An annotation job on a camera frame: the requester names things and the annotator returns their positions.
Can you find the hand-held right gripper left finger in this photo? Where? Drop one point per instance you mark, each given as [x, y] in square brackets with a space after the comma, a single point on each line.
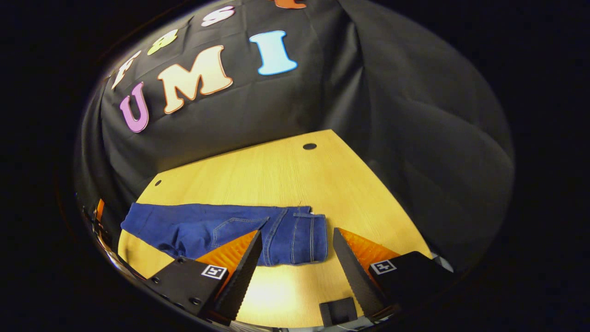
[246, 276]

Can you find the black backdrop cloth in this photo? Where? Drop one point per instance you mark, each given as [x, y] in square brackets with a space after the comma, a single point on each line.
[368, 92]

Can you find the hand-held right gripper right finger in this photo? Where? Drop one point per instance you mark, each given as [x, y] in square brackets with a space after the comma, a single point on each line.
[352, 276]

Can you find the blue denim jeans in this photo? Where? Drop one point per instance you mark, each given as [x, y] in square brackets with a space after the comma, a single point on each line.
[193, 226]

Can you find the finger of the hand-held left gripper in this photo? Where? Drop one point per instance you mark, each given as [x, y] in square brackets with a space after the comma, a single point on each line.
[99, 211]

